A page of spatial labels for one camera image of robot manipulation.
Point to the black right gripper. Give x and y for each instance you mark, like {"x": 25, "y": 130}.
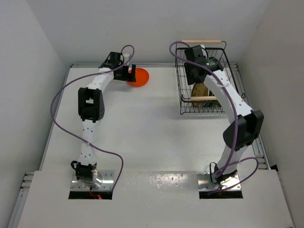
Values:
{"x": 190, "y": 80}

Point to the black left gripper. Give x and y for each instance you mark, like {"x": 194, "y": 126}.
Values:
{"x": 127, "y": 76}

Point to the orange plate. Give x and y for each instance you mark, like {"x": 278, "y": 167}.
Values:
{"x": 141, "y": 76}

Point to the yellow patterned plate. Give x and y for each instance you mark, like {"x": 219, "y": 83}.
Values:
{"x": 199, "y": 89}

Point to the green plate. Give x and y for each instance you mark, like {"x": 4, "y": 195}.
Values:
{"x": 216, "y": 104}

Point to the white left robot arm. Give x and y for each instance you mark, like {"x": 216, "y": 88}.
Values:
{"x": 91, "y": 110}

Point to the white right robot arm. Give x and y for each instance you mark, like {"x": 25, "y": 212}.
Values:
{"x": 244, "y": 122}

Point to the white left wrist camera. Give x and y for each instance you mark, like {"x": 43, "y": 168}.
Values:
{"x": 126, "y": 56}

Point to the black wire dish rack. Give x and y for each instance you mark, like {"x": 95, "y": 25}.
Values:
{"x": 218, "y": 51}

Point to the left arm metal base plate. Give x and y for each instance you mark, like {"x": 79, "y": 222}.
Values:
{"x": 103, "y": 181}

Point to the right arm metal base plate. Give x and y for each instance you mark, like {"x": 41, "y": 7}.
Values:
{"x": 230, "y": 183}

